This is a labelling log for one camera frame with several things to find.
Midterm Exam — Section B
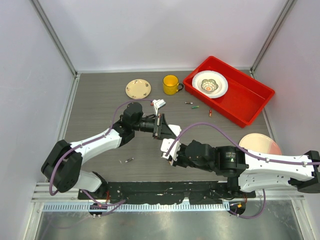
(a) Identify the pink rimmed plate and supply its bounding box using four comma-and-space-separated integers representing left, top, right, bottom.
239, 133, 282, 155

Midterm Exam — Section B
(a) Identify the white plate in bin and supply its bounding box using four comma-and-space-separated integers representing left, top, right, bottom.
192, 70, 229, 99

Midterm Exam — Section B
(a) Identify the slotted cable duct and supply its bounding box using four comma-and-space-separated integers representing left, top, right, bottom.
42, 201, 230, 213

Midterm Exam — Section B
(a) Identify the red plastic bin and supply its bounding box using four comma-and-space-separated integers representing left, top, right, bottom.
183, 56, 275, 128

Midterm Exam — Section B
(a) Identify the cream floral plate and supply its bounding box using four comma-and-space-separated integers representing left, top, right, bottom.
125, 79, 152, 99

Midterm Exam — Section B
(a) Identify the yellow mug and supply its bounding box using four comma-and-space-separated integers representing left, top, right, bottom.
162, 74, 184, 95

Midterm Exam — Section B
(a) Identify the white remote control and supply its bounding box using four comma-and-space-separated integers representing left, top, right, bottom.
160, 124, 182, 151

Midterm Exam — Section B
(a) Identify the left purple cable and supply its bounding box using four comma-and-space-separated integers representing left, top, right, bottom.
48, 98, 155, 217

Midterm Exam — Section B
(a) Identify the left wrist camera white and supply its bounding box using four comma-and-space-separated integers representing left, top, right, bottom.
151, 99, 166, 116

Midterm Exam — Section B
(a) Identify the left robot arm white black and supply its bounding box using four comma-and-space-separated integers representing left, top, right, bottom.
41, 99, 181, 200

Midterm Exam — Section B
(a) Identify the small patterned bowl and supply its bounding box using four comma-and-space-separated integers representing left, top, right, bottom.
200, 79, 219, 93

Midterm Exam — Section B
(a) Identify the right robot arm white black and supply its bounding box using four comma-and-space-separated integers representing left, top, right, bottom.
163, 139, 320, 198

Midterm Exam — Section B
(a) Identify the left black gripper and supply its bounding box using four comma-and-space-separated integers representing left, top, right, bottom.
132, 113, 178, 141

